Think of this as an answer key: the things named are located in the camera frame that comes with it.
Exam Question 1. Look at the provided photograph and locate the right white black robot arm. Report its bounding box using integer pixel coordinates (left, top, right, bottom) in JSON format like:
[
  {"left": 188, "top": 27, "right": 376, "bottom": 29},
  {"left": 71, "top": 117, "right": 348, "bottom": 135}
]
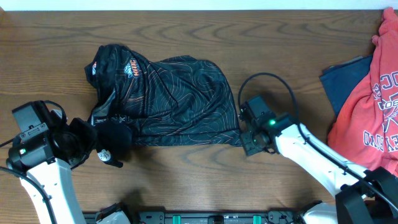
[{"left": 239, "top": 96, "right": 397, "bottom": 223}]

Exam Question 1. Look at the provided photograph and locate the navy blue folded garment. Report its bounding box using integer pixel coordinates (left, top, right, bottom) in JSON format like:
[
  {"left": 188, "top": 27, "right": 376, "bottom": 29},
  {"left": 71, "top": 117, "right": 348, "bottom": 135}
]
[{"left": 320, "top": 55, "right": 373, "bottom": 117}]

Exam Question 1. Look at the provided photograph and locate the red printed t-shirt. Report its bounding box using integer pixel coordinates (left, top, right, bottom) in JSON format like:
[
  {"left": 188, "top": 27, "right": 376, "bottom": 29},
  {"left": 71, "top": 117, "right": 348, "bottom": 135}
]
[{"left": 327, "top": 7, "right": 397, "bottom": 175}]

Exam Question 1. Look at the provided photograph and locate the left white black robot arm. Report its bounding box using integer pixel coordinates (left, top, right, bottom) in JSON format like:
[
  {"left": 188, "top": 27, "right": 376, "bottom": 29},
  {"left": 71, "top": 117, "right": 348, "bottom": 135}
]
[{"left": 3, "top": 101, "right": 97, "bottom": 223}]

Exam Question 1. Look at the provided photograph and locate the black orange patterned jersey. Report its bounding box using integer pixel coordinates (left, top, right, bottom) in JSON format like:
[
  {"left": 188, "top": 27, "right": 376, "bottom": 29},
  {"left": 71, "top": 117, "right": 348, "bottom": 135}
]
[{"left": 85, "top": 44, "right": 241, "bottom": 167}]

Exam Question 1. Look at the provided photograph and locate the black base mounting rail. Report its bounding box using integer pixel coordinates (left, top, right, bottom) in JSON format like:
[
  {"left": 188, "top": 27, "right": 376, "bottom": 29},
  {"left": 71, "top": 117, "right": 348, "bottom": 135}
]
[{"left": 83, "top": 203, "right": 305, "bottom": 224}]

